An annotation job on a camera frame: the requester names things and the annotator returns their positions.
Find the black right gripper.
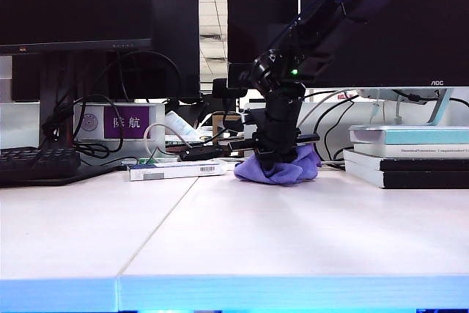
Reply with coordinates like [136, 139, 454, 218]
[229, 92, 320, 174]

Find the purple microfiber rag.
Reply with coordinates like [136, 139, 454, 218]
[234, 144, 322, 186]

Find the white desk partition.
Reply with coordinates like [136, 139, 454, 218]
[244, 100, 378, 162]

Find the black USB hub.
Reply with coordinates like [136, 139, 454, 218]
[180, 147, 224, 162]

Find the black office chair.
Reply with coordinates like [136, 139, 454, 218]
[212, 78, 247, 108]

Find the white papers pile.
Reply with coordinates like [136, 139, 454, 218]
[164, 110, 201, 141]

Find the white blue cardboard box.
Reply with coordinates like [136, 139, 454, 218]
[128, 161, 225, 182]

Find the black book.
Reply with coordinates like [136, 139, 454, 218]
[343, 150, 469, 173]
[344, 167, 469, 190]

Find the white book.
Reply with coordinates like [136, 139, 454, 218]
[352, 143, 469, 161]

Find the black AOC monitor back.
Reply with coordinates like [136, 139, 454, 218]
[226, 0, 300, 89]

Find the black aoc monitor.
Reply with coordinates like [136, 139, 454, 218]
[299, 0, 469, 89]
[226, 0, 300, 89]

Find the teal book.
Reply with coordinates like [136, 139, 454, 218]
[349, 125, 469, 146]

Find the white nameplate purple sign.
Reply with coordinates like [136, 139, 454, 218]
[74, 103, 166, 156]

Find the black background monitor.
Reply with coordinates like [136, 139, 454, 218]
[152, 0, 202, 100]

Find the black AOC monitor right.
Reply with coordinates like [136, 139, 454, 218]
[299, 0, 469, 89]

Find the silver teal monitor stand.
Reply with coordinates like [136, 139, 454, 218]
[357, 87, 469, 128]

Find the black monitor stand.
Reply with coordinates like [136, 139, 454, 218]
[0, 52, 119, 187]

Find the black keyboard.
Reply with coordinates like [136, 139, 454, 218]
[0, 147, 81, 181]

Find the black monitor with buttons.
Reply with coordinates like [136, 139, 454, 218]
[0, 0, 155, 56]

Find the black monitor cable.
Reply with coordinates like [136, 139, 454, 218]
[324, 102, 360, 162]
[314, 97, 360, 162]

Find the wooden frame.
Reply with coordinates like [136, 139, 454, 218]
[212, 114, 246, 156]

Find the white looped cable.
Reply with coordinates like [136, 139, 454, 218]
[144, 123, 193, 163]

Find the black arched cable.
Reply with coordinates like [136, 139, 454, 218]
[117, 51, 182, 103]

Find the black stand cable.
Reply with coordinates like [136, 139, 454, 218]
[390, 88, 469, 108]

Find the black looped cable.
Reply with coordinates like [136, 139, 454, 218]
[73, 95, 126, 158]

